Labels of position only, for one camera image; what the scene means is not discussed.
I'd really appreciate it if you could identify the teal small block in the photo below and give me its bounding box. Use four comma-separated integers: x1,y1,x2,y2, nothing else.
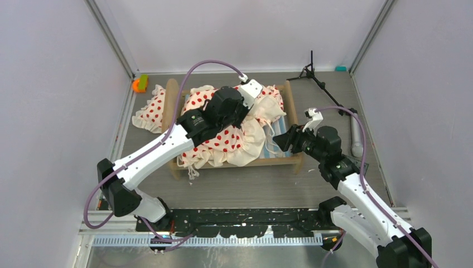
335,66,348,72

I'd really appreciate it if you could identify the strawberry print ruffled blanket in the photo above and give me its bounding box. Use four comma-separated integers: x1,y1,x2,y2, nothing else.
176,85,286,179

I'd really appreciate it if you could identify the black tripod stand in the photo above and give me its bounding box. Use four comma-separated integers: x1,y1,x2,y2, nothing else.
288,50,365,159

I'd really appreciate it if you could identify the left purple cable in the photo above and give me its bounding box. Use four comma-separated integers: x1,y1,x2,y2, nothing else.
81,59,248,230

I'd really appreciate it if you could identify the strawberry print small pillow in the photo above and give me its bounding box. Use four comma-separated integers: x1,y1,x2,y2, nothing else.
132,84,166,134

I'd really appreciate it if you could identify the wooden pet bed frame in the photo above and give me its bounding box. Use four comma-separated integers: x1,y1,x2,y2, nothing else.
162,79,303,180

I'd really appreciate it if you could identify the purple cable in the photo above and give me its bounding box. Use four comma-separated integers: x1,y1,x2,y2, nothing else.
314,106,445,268
81,59,248,230

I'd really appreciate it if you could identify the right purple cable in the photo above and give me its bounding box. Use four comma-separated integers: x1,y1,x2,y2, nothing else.
314,106,445,268

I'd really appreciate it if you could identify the blue striped mattress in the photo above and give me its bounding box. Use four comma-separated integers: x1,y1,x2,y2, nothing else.
259,128,291,159

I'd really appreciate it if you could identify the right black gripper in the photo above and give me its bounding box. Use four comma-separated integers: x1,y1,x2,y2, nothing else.
273,122,326,163

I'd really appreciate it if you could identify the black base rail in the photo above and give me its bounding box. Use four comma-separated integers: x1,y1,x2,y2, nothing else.
78,207,415,248

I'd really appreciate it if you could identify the orange green toy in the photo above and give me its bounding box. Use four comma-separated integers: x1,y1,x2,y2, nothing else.
132,74,149,93

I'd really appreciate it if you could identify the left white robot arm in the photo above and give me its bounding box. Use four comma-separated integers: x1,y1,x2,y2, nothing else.
97,79,263,231

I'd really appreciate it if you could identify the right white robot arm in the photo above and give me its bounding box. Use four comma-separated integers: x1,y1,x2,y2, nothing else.
273,108,436,267

